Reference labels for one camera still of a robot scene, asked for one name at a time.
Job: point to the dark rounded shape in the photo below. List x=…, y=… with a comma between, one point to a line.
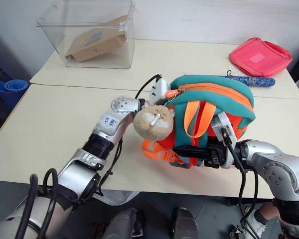
x=184, y=224
x=125, y=224

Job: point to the pink fabric pouch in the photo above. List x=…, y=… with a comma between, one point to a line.
x=259, y=57

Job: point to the blue patterned pencil case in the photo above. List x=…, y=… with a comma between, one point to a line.
x=259, y=81

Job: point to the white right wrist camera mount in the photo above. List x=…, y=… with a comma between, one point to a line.
x=225, y=123

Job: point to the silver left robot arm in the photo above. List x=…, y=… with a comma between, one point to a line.
x=77, y=171

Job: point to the orange and teal backpack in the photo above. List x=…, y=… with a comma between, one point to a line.
x=214, y=92

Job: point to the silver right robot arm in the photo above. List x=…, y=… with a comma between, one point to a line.
x=276, y=161

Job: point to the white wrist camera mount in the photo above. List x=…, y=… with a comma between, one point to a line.
x=160, y=87
x=225, y=123

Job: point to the blue stacked cups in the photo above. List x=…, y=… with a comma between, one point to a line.
x=11, y=88

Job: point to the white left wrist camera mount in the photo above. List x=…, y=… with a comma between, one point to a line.
x=160, y=87

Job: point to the brown paper bag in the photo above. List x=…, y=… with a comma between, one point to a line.
x=94, y=42

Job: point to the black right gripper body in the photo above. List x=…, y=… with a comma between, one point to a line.
x=215, y=155

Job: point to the white shoe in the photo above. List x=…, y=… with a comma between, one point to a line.
x=256, y=220

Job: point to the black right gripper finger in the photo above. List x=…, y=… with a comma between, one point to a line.
x=192, y=151

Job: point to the clear plastic storage bin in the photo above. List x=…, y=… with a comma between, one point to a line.
x=52, y=32

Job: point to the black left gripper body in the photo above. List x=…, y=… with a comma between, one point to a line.
x=160, y=100

